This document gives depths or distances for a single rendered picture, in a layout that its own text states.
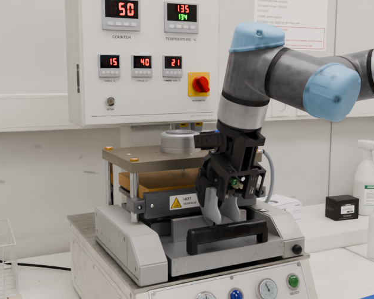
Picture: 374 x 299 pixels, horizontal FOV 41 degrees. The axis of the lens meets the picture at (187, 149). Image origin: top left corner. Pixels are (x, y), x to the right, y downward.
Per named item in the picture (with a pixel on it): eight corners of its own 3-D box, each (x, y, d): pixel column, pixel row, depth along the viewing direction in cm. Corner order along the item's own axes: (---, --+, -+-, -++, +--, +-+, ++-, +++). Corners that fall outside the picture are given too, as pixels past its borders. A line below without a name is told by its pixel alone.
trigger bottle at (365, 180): (346, 211, 170) (350, 139, 166) (363, 208, 174) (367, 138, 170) (366, 218, 162) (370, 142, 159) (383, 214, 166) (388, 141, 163)
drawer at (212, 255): (114, 230, 105) (113, 194, 104) (205, 217, 115) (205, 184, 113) (171, 282, 79) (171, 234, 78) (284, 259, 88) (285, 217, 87)
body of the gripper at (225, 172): (219, 206, 78) (234, 137, 72) (196, 178, 84) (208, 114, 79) (260, 201, 81) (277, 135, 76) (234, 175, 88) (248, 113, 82)
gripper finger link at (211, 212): (208, 245, 83) (218, 200, 79) (193, 225, 88) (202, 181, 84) (224, 242, 85) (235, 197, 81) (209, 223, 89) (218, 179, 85)
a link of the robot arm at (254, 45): (273, 37, 66) (223, 21, 70) (256, 112, 71) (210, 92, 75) (301, 32, 72) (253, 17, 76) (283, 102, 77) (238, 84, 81)
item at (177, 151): (94, 186, 108) (92, 127, 106) (218, 174, 121) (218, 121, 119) (132, 213, 86) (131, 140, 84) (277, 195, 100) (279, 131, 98)
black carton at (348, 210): (324, 216, 164) (325, 196, 163) (346, 213, 167) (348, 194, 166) (335, 221, 159) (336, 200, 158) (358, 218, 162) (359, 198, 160)
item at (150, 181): (118, 191, 103) (117, 146, 102) (211, 181, 113) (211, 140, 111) (149, 211, 88) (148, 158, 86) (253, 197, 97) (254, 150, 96)
